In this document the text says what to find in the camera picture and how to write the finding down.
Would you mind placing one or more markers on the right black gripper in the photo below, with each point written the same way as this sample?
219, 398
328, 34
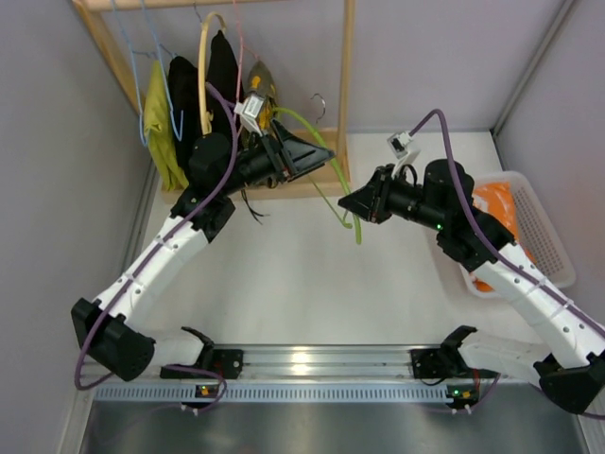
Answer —
379, 195

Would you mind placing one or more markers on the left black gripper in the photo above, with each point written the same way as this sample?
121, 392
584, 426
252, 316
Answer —
277, 158

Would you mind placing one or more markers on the green plastic hanger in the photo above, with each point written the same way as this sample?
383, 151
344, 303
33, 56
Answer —
354, 225

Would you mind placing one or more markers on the orange white patterned trousers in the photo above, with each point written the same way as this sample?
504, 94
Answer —
496, 199

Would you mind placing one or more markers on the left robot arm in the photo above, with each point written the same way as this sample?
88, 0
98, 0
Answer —
110, 328

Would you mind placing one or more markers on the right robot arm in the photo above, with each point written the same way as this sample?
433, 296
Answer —
567, 365

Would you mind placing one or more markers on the camouflage trousers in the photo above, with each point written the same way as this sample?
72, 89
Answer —
261, 82

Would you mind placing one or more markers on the beige wooden hanger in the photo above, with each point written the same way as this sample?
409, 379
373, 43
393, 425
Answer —
204, 116

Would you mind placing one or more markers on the black trousers on wooden hanger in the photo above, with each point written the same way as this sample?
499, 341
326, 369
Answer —
221, 73

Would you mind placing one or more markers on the black trousers on blue hanger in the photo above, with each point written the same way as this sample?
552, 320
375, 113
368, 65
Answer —
183, 88

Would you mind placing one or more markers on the yellow-green trousers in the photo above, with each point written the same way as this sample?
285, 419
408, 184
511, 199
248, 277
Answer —
159, 133

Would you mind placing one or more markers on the white plastic basket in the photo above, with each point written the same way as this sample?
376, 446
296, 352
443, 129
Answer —
534, 229

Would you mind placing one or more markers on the wooden clothes rack frame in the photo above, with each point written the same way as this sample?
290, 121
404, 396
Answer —
91, 12

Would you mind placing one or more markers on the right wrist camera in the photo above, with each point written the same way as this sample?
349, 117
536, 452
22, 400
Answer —
405, 149

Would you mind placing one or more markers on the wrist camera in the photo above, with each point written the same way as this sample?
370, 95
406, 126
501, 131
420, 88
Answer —
405, 149
249, 112

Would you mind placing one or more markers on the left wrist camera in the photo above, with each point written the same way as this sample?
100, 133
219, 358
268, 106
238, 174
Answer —
249, 112

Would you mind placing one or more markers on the pink wire hanger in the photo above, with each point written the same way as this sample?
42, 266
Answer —
242, 48

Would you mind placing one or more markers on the blue wire hanger right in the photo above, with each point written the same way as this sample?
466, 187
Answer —
176, 122

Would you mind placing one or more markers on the blue wire hanger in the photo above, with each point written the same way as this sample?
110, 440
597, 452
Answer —
176, 122
133, 66

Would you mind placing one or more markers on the slotted cable duct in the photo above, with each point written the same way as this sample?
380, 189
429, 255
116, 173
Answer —
239, 392

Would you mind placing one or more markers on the aluminium mounting rail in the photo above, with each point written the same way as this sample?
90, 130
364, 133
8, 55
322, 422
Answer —
302, 361

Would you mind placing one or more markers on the blue wire hanger left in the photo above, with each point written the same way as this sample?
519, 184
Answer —
133, 66

